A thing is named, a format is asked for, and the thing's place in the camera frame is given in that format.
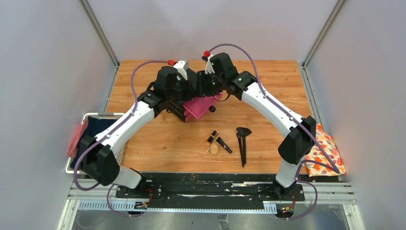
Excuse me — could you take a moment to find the black drawer organizer box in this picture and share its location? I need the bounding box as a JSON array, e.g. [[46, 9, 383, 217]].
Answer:
[[163, 67, 203, 123]]

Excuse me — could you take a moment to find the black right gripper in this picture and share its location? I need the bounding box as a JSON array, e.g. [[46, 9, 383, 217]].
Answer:
[[194, 70, 226, 98]]

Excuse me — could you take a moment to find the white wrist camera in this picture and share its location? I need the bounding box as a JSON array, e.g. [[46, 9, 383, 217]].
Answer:
[[173, 60, 189, 81], [205, 56, 214, 74]]

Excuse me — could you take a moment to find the black fan makeup brush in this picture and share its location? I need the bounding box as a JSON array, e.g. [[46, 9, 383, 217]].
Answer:
[[236, 127, 252, 164]]

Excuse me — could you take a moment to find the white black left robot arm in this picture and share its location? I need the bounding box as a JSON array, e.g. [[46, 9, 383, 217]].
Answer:
[[74, 62, 197, 198]]

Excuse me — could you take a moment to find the pink top drawer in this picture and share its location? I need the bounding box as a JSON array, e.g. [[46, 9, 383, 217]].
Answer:
[[183, 93, 223, 122]]

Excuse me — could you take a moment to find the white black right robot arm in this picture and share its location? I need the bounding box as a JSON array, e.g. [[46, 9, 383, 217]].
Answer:
[[198, 51, 316, 200]]

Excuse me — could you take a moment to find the floral orange cloth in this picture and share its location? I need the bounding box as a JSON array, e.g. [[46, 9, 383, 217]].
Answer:
[[303, 123, 347, 178]]

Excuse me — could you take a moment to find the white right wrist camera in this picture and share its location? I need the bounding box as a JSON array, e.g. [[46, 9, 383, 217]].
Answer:
[[205, 56, 214, 74]]

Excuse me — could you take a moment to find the white laundry basket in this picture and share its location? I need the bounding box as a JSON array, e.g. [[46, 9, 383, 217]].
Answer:
[[65, 113, 126, 176]]

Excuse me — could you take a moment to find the navy blue cloth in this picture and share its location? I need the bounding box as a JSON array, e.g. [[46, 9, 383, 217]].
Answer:
[[70, 116, 116, 169]]

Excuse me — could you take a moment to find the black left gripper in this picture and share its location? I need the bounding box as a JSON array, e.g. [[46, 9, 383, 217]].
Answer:
[[167, 75, 195, 102]]

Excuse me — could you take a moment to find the black mascara tube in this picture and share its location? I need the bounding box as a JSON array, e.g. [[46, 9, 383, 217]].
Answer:
[[216, 137, 233, 154]]

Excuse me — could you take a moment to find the black round drawer knob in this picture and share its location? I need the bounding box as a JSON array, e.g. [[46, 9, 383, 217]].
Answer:
[[209, 106, 216, 113]]

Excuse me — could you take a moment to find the black flat makeup brush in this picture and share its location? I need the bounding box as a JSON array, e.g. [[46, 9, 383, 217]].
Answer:
[[236, 132, 245, 168]]

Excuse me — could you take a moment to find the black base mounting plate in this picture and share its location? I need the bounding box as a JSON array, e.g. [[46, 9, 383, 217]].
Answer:
[[114, 172, 305, 210]]

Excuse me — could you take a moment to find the black gold lipstick case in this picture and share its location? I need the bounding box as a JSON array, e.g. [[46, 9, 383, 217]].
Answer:
[[206, 130, 219, 146]]

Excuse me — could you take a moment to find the yellow egg makeup sponge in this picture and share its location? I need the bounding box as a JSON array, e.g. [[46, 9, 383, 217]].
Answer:
[[209, 143, 219, 155]]

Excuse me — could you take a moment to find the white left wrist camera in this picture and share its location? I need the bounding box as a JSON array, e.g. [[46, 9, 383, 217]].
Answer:
[[173, 60, 189, 81]]

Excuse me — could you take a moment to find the pink cloth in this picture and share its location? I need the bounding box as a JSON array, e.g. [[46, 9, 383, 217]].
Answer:
[[66, 119, 89, 158]]

